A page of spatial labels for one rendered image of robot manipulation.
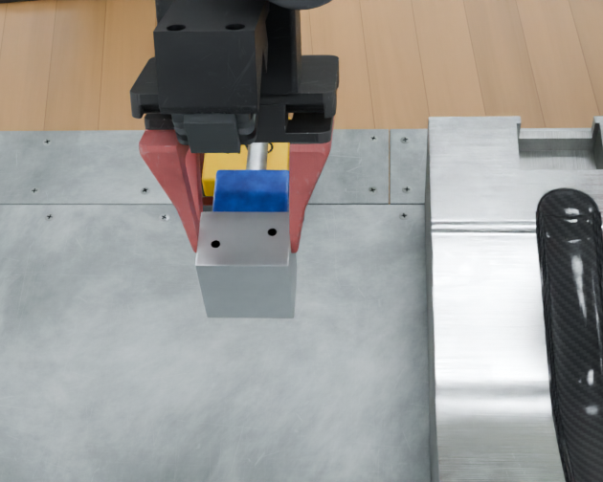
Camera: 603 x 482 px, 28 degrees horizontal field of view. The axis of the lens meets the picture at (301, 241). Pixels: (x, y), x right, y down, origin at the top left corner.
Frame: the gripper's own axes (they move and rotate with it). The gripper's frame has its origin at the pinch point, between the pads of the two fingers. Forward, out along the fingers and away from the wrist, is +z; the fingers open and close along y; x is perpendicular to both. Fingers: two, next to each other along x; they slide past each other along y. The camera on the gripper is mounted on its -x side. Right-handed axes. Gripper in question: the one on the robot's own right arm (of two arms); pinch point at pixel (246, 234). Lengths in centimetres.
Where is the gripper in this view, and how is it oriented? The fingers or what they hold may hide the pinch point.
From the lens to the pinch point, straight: 65.5
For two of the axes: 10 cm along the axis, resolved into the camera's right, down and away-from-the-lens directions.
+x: 0.6, -4.2, 9.0
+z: 0.3, 9.1, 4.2
